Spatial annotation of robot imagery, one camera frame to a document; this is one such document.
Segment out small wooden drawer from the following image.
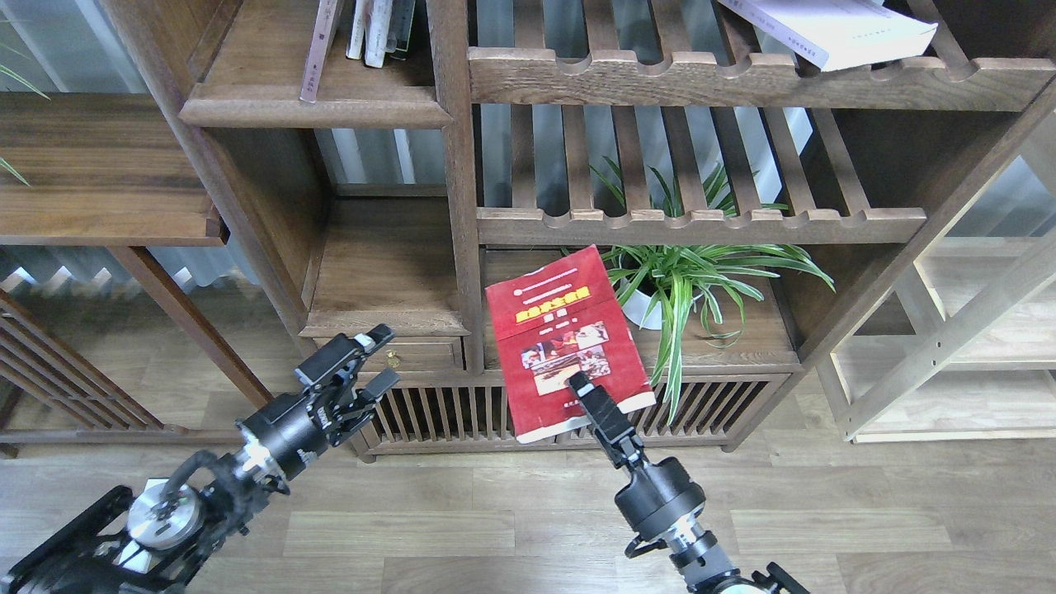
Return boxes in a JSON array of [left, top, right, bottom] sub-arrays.
[[362, 336, 464, 375]]

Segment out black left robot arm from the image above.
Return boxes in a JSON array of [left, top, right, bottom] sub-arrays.
[[2, 324, 398, 593]]

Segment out green spider plant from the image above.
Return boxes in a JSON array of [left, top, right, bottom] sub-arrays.
[[590, 157, 836, 423]]

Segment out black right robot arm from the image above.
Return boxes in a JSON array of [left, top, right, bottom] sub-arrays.
[[568, 372, 807, 593]]

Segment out dark wooden side table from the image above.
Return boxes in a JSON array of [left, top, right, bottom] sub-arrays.
[[1, 92, 271, 407]]

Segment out slatted cabinet door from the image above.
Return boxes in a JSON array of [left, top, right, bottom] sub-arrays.
[[558, 375, 790, 448], [351, 384, 521, 461]]

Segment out white plant pot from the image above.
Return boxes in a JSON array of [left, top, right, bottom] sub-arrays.
[[622, 283, 703, 333]]

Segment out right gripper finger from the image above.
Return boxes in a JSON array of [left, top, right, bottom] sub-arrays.
[[567, 372, 636, 450]]

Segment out wooden slatted rack left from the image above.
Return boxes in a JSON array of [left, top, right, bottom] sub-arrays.
[[1, 293, 193, 456]]

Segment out white bar on floor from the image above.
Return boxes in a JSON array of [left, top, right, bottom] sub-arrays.
[[117, 478, 168, 573]]

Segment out light wooden shelf unit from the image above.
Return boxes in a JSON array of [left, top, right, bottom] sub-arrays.
[[816, 114, 1055, 443]]

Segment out dark wooden bookshelf cabinet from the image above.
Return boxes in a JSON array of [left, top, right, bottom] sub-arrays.
[[103, 1, 1054, 417]]

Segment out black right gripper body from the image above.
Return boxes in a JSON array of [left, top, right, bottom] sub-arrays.
[[597, 433, 705, 541]]

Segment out dark red book white characters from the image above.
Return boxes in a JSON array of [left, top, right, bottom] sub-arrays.
[[299, 1, 343, 104]]

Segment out transparent upright folder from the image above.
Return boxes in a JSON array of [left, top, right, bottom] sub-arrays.
[[385, 0, 417, 60]]

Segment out left slatted cabinet door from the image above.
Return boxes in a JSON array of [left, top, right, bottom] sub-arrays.
[[351, 384, 521, 461]]

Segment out right slatted cabinet door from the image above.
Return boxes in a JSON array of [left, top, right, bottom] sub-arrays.
[[558, 375, 790, 448]]

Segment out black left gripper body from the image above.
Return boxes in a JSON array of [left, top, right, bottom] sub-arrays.
[[235, 370, 376, 482]]

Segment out green plant leaves far left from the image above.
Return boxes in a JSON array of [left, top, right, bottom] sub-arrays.
[[1, 63, 50, 187]]

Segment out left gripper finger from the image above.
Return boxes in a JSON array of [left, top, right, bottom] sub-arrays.
[[346, 369, 400, 425], [295, 324, 395, 387]]

